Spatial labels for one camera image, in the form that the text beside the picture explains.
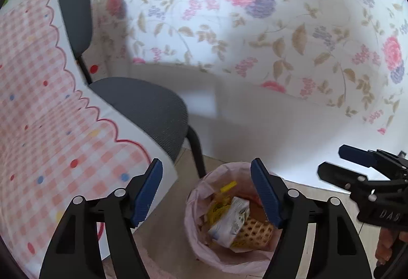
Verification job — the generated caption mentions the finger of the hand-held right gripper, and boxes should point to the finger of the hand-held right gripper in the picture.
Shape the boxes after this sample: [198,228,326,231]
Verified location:
[318,162,367,193]
[338,144,383,168]

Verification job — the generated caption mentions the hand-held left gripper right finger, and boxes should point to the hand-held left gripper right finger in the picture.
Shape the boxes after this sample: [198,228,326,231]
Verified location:
[251,158,373,279]

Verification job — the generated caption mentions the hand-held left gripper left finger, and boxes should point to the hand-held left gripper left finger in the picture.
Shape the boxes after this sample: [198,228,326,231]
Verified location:
[39,158,164,279]

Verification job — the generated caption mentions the beige foam fruit net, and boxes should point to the beige foam fruit net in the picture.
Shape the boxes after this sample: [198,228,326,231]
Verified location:
[236,217,275,249]

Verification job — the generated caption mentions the small printed carton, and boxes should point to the small printed carton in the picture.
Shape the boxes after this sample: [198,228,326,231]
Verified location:
[209,196,251,248]

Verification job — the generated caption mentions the clear wrapper with yellow label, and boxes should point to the clear wrapper with yellow label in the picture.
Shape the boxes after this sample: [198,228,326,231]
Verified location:
[204,180,239,225]

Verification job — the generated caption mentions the bin with pink bag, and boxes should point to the bin with pink bag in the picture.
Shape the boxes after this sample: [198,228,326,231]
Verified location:
[185,162,287,276]

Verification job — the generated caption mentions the person's right hand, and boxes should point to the person's right hand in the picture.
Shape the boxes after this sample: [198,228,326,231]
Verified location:
[375,229,406,266]

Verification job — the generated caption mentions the grey office chair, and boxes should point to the grey office chair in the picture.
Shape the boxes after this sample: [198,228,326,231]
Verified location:
[56,0,208,179]

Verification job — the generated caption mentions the pink checked cloth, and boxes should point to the pink checked cloth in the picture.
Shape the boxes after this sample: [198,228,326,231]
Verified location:
[0,0,179,276]

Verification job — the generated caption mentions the floral printed sheet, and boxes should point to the floral printed sheet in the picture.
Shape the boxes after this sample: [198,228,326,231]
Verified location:
[92,0,408,136]

